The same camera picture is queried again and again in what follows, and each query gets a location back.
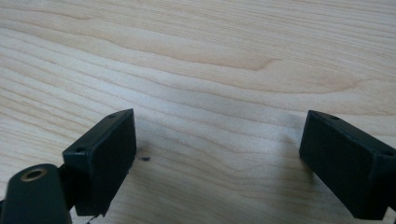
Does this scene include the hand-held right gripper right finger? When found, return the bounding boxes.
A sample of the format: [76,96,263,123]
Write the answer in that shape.
[298,109,396,221]

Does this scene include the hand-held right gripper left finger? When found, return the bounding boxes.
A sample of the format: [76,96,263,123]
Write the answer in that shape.
[58,108,137,217]

